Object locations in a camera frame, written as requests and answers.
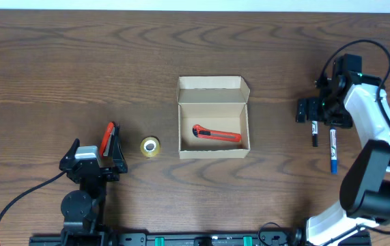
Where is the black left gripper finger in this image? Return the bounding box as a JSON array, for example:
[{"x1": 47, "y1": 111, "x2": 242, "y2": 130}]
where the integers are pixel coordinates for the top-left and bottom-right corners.
[
  {"x1": 112, "y1": 126, "x2": 126, "y2": 167},
  {"x1": 63, "y1": 138, "x2": 80, "y2": 161}
]

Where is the black cap white marker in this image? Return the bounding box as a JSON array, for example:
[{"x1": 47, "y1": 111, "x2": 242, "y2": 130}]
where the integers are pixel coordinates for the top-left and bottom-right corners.
[{"x1": 311, "y1": 121, "x2": 318, "y2": 147}]

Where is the blue cap white marker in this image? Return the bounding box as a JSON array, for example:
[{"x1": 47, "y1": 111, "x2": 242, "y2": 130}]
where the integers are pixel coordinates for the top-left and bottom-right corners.
[{"x1": 329, "y1": 127, "x2": 337, "y2": 174}]

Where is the yellow tape roll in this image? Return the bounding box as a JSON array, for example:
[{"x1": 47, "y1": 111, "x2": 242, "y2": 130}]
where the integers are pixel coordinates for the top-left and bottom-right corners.
[{"x1": 140, "y1": 137, "x2": 161, "y2": 157}]

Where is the orange utility knife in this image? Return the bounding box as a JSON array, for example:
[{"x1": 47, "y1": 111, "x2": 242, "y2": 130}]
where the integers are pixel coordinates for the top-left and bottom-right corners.
[{"x1": 192, "y1": 124, "x2": 242, "y2": 142}]

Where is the cardboard box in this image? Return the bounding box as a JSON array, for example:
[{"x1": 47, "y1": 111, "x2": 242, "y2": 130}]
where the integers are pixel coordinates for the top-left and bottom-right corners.
[{"x1": 176, "y1": 76, "x2": 251, "y2": 159}]

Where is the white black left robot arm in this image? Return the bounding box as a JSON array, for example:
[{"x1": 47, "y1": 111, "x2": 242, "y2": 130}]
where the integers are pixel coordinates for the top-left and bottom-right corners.
[{"x1": 59, "y1": 122, "x2": 128, "y2": 245}]

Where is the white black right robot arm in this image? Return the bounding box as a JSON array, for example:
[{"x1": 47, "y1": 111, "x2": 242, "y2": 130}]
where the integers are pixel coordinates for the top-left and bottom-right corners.
[{"x1": 296, "y1": 72, "x2": 390, "y2": 245}]

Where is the black aluminium mounting rail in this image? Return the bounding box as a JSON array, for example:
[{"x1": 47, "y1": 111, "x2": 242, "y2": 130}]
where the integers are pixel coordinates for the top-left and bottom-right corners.
[{"x1": 29, "y1": 230, "x2": 372, "y2": 246}]

